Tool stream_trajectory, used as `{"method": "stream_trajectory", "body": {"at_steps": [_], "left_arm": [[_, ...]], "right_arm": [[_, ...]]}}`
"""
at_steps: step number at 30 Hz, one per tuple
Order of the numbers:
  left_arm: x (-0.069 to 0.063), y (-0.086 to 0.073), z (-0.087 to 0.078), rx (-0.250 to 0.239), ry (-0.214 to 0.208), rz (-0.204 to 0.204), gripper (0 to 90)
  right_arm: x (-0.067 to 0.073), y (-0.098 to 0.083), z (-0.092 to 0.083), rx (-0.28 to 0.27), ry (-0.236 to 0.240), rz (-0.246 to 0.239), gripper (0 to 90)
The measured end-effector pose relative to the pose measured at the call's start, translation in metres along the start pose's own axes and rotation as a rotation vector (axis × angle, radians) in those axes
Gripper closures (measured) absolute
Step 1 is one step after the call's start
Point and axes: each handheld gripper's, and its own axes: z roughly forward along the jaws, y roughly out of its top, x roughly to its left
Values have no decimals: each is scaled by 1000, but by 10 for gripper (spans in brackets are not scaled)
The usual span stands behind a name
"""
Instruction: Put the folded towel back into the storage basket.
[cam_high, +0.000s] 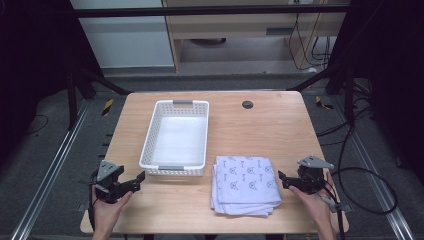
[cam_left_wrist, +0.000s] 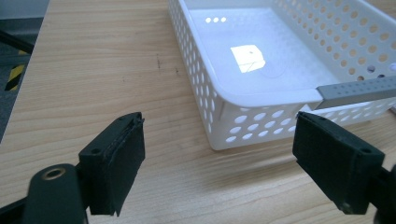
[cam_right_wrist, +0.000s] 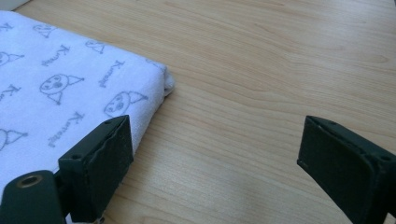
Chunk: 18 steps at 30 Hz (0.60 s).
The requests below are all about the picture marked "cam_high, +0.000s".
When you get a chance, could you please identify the black horizontal frame bar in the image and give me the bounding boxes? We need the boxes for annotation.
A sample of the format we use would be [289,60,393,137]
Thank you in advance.
[73,3,352,19]

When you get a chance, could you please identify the white patterned cloth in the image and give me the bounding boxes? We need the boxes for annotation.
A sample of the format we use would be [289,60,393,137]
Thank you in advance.
[209,155,283,218]

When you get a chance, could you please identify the black hanging desk cables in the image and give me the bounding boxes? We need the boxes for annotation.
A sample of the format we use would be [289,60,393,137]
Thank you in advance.
[287,12,332,72]

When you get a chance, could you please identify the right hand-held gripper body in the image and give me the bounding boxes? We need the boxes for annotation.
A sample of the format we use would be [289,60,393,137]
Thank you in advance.
[295,155,335,196]

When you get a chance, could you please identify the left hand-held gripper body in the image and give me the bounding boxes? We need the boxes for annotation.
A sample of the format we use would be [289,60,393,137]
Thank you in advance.
[89,160,132,205]

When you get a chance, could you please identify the person's right hand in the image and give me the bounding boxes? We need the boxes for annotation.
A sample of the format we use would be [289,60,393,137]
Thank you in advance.
[287,170,337,231]

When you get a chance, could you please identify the light wooden desk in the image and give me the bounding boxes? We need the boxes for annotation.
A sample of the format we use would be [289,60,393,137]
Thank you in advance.
[161,0,351,72]

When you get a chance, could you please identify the dark curtain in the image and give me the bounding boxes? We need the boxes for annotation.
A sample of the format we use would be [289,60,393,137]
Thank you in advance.
[325,0,424,185]
[0,0,105,171]

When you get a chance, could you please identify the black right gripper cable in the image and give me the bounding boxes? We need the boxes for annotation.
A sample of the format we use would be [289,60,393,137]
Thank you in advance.
[320,126,399,240]

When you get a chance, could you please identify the yellow black floor tape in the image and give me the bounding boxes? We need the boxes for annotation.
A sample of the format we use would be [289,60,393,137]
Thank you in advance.
[314,95,335,111]
[101,98,115,117]

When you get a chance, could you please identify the aluminium floor rail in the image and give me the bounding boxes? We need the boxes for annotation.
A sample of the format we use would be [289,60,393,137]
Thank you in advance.
[9,99,92,240]
[331,95,416,240]

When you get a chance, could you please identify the black floor cables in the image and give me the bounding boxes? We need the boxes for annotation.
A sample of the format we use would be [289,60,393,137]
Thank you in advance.
[315,78,378,148]

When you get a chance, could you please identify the black metal stand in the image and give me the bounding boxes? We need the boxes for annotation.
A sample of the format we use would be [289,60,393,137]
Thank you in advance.
[65,65,133,132]
[285,61,357,128]

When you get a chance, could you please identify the white perforated plastic basket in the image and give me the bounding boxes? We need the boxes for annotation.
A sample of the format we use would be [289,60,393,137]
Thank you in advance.
[138,99,211,177]

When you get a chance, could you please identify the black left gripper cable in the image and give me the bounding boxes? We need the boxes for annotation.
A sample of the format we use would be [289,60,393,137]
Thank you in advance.
[78,169,100,232]

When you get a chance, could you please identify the grey cable plug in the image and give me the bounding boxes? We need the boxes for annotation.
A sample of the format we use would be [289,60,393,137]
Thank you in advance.
[321,195,353,214]

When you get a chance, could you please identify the person's left hand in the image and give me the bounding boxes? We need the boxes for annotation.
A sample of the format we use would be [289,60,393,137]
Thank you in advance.
[91,185,134,235]

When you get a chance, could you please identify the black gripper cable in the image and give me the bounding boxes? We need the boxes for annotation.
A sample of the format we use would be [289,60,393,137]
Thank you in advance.
[78,169,100,232]
[320,126,399,240]

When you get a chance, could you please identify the white cabinet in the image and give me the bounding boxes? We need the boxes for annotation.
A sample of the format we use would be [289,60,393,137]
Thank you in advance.
[69,0,176,69]

